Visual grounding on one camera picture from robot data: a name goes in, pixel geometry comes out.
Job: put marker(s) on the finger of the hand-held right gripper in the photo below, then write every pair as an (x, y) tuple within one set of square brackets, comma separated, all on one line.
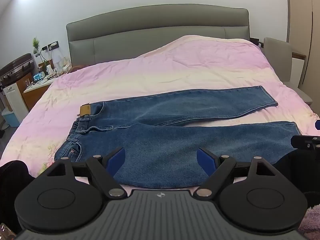
[(306, 142), (318, 125)]

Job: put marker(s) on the person's black trouser leg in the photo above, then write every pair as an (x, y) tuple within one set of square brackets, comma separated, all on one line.
[(12, 180)]

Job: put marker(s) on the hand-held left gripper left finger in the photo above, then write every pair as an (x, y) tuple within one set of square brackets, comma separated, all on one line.
[(118, 158)]

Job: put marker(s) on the blue denim pants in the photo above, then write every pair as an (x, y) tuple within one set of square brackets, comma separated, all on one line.
[(175, 150)]

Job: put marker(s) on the wooden nightstand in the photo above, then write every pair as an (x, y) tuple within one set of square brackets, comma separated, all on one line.
[(37, 92)]

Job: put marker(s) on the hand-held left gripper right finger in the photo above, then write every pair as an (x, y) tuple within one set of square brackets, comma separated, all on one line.
[(203, 158)]

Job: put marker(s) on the white storage cabinet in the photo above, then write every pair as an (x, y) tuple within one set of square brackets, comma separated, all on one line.
[(15, 101)]

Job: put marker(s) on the light blue waste bin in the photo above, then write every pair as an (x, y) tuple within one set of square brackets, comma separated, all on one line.
[(10, 118)]

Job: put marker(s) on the dark brown suitcase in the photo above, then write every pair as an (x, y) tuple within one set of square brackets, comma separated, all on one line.
[(15, 67)]

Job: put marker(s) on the pink and cream blanket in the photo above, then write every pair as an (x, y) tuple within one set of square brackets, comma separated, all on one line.
[(175, 70)]

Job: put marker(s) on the beige wardrobe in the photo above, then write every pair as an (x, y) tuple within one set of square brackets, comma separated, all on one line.
[(303, 30)]

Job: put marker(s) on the grey padded bed headboard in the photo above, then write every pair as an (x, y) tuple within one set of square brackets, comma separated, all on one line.
[(155, 32)]

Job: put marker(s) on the grey upholstered chair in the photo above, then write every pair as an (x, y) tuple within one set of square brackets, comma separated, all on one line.
[(280, 62)]

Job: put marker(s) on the smartphone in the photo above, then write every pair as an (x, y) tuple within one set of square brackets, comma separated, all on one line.
[(6, 232)]

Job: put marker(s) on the small green plant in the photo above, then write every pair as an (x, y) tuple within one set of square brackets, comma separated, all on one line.
[(36, 45)]

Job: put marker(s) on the pink fluffy garment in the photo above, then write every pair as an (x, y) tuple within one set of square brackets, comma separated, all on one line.
[(311, 222)]

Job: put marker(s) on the black wall power outlet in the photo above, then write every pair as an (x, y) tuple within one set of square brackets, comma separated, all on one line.
[(50, 45)]

